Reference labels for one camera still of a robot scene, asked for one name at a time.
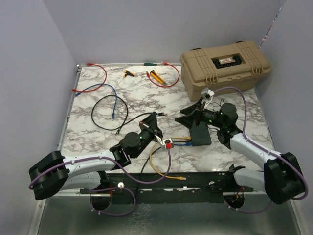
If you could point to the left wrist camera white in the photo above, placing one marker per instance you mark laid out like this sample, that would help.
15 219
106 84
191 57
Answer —
165 143

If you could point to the tan plastic toolbox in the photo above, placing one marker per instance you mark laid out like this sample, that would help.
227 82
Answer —
240 64

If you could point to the black power adapter with cable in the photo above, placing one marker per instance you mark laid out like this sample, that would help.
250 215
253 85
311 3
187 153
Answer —
217 105

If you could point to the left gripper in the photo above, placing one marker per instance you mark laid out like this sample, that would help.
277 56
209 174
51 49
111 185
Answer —
149 124

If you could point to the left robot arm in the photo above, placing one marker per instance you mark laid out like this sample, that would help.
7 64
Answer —
50 175

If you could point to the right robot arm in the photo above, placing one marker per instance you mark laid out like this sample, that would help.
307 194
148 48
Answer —
280 177

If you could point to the green handled screwdriver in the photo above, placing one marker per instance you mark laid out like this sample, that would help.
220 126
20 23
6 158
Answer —
145 64

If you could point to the yellow black utility knife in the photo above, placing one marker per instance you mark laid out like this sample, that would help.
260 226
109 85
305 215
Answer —
154 75

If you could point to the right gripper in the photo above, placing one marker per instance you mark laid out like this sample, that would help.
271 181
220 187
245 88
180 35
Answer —
187 120

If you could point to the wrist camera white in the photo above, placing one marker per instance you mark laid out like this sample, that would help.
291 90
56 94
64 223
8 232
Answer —
207 95
165 143

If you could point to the yellow black T-handle wrench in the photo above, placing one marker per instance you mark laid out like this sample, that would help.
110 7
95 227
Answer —
126 73

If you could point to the black network switch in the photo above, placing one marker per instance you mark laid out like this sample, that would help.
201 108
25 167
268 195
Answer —
200 135

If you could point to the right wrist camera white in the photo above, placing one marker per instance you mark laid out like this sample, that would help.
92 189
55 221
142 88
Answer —
207 95

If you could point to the black mounting rail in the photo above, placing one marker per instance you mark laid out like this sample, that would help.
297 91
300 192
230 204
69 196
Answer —
197 187

